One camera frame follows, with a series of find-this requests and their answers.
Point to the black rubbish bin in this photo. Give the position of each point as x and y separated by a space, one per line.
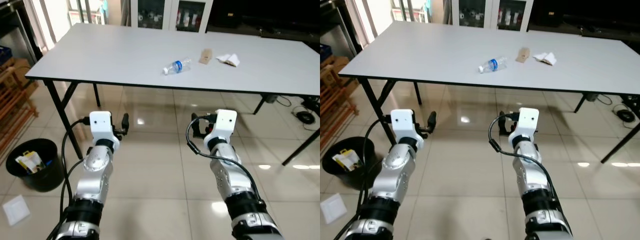
334 174
47 179

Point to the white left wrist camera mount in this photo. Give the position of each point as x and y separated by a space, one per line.
101 125
402 122

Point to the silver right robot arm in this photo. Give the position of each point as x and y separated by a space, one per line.
530 175
227 175

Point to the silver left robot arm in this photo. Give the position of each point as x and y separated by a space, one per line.
95 175
395 175

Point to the glass sliding door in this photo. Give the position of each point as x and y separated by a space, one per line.
372 19
55 20

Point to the white flat sheet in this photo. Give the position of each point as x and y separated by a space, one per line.
16 210
332 208

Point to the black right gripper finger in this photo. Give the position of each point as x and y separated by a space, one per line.
503 121
196 124

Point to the wooden slatted rack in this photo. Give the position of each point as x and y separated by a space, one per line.
10 117
330 115

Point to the clear plastic water bottle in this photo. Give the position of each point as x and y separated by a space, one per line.
176 66
492 65

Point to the brown paper scrap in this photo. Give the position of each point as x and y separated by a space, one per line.
205 56
523 55

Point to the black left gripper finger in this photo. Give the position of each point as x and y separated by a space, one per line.
432 121
125 122

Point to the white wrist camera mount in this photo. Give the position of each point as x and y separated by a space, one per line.
402 122
528 120
101 125
224 122

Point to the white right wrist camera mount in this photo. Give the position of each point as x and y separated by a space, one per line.
224 122
528 120

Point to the white crumpled paper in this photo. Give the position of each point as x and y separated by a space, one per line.
230 60
546 59

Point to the black round floor adapter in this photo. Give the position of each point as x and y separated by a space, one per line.
625 115
305 117

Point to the yellow white package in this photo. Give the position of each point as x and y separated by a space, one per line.
348 160
31 161

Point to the white glass door cabinet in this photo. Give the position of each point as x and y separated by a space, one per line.
492 15
170 15

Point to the grey folding table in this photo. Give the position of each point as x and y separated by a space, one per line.
150 50
450 50

